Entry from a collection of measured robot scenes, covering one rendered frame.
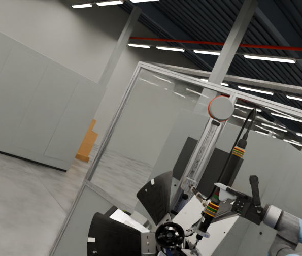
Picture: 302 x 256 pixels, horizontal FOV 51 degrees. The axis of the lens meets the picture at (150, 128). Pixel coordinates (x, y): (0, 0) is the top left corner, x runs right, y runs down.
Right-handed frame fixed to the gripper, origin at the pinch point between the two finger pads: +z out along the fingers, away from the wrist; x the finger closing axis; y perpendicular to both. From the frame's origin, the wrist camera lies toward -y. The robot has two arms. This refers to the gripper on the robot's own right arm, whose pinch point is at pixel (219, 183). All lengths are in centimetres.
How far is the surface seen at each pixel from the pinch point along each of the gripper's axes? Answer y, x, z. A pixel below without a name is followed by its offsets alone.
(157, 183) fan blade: 13.8, 16.0, 29.0
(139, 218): 34, 21, 31
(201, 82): -54, 82, 54
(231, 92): -54, 77, 30
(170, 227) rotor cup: 24.7, -1.6, 9.9
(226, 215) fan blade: 10.9, 8.9, -6.8
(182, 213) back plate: 24.4, 37.2, 16.8
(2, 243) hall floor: 150, 114, 179
